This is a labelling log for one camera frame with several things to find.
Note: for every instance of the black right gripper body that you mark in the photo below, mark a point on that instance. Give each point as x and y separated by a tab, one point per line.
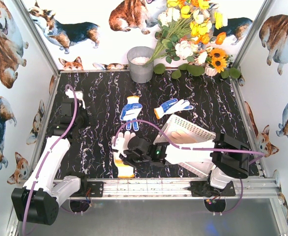
134	152

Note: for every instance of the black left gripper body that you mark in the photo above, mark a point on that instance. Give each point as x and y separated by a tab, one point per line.
74	113

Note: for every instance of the orange dotted white glove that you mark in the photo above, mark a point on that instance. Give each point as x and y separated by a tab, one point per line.
124	171

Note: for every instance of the cream glove red cuff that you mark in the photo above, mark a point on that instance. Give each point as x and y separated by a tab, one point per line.
180	137

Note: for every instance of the white perforated storage basket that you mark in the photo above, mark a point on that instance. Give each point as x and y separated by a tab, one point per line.
200	168

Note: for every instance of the white glove orange cuff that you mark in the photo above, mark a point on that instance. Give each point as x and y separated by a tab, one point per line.
127	135

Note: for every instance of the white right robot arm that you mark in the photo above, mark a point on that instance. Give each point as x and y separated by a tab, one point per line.
221	158

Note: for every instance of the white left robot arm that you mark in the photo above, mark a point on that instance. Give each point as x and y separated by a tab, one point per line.
39	199

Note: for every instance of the blue dotted glove peace sign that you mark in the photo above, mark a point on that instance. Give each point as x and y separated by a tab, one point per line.
130	112

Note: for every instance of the blue dotted glove orange cuff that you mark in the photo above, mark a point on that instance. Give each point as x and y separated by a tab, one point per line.
171	106

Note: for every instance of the grey metal bucket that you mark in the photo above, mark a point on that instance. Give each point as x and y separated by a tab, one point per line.
140	65

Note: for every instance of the sunflower pot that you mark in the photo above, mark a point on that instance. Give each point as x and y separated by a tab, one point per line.
219	62

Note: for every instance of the artificial flower bouquet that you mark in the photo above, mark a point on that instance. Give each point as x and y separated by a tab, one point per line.
187	30

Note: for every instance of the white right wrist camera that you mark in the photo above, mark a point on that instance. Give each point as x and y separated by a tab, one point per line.
118	145

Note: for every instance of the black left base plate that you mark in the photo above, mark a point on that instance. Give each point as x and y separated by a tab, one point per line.
95	189

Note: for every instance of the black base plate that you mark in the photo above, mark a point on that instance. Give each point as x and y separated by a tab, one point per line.
95	189
204	189

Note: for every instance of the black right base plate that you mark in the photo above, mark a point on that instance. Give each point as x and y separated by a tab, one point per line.
204	189

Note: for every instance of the aluminium front rail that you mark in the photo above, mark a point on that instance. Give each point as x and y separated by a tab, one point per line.
151	188

